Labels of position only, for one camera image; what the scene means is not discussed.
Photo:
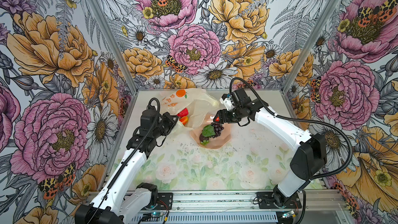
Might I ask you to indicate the translucent cream plastic bag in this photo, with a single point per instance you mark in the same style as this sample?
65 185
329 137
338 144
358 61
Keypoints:
197 102

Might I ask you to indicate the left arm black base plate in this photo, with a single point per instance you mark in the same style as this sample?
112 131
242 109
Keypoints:
164 201

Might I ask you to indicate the red bumpy fruit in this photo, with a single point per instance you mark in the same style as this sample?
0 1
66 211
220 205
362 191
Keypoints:
183 113

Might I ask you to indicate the pink scalloped fruit plate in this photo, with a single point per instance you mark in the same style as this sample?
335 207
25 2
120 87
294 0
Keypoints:
214 143

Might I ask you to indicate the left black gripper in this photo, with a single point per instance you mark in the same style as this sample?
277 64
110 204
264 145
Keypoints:
170 119

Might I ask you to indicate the dark purple grape bunch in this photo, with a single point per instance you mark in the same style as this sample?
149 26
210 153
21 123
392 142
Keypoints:
213 130

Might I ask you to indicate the aluminium front rail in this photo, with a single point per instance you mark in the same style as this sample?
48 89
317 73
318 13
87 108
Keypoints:
245 200

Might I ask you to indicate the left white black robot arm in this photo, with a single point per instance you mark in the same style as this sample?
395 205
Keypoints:
112 205

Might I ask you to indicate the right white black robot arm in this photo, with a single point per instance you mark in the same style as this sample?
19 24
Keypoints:
309 149

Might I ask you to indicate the left aluminium corner post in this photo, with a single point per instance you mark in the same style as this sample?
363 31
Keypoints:
101 19

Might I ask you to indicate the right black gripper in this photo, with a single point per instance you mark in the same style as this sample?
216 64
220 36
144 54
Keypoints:
222 113

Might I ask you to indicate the aluminium corner post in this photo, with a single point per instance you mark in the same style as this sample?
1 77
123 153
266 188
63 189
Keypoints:
101 19
314 34

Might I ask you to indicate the white perforated vent strip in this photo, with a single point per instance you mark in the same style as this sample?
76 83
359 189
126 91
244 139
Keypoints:
216 218

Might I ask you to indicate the right aluminium corner post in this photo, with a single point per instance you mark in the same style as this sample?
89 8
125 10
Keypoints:
314 34

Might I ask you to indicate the small orange fruit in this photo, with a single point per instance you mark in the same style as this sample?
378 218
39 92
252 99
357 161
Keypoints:
184 120

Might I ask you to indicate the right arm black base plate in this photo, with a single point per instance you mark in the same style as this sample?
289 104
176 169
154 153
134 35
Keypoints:
272 200

